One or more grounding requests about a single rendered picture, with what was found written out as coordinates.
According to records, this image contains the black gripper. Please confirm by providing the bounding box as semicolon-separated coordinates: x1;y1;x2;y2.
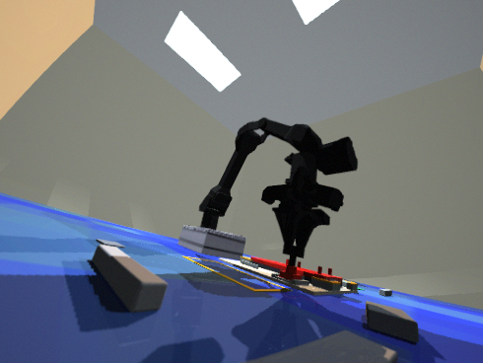
261;172;330;251

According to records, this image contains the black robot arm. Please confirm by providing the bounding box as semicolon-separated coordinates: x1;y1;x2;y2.
199;117;358;231

